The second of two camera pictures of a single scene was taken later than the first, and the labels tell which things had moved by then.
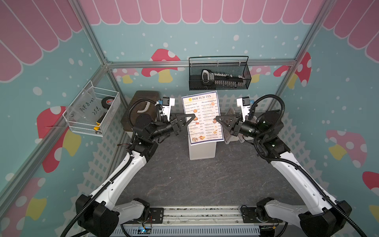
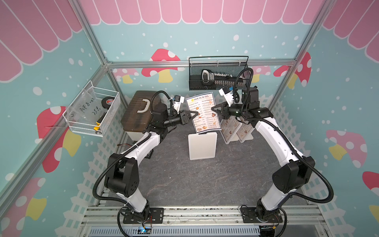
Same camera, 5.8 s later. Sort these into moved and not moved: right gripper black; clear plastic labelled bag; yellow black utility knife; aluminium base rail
Moved: right gripper black
Not moved: clear plastic labelled bag; aluminium base rail; yellow black utility knife
